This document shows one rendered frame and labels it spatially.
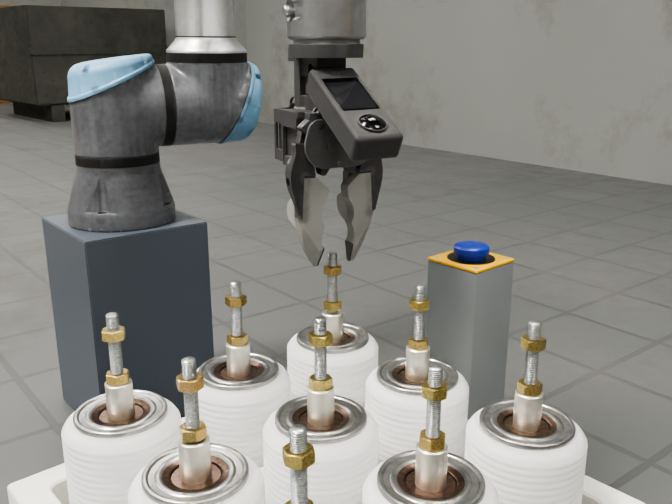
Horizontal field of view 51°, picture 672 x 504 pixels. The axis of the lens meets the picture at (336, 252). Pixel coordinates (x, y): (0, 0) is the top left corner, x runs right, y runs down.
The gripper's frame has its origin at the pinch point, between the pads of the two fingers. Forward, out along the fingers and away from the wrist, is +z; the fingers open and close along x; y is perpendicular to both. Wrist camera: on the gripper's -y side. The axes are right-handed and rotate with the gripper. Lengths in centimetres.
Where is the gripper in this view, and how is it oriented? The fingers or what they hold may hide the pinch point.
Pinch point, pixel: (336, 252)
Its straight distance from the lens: 71.1
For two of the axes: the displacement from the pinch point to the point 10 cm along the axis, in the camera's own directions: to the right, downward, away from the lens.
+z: 0.0, 9.6, 2.8
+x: -9.0, 1.2, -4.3
